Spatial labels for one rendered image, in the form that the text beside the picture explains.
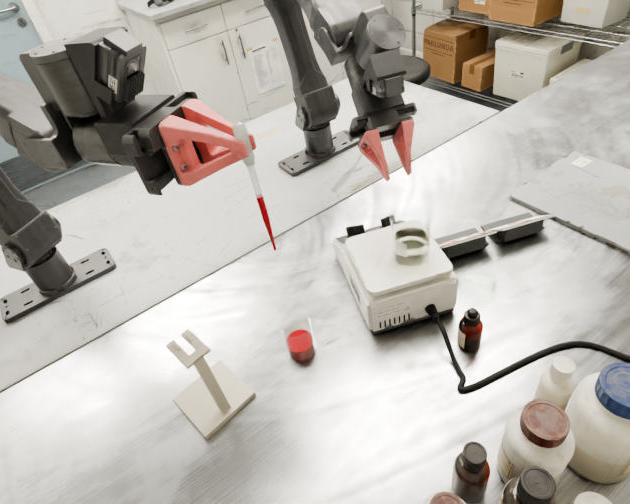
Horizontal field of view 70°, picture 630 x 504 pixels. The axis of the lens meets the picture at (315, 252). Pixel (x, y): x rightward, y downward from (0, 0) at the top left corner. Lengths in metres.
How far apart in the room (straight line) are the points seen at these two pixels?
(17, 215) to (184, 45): 2.29
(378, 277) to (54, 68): 0.42
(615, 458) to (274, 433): 0.36
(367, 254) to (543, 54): 2.35
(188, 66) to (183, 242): 2.19
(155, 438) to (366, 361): 0.29
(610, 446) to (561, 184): 0.53
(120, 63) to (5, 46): 2.93
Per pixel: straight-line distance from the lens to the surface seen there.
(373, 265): 0.62
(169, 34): 2.95
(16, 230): 0.83
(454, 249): 0.74
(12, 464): 0.74
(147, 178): 0.47
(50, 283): 0.91
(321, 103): 0.96
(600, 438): 0.52
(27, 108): 0.60
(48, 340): 0.86
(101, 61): 0.47
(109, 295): 0.87
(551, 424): 0.48
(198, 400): 0.64
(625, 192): 0.94
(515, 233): 0.79
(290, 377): 0.63
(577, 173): 0.96
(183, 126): 0.44
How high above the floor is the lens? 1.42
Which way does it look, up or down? 41 degrees down
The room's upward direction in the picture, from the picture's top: 12 degrees counter-clockwise
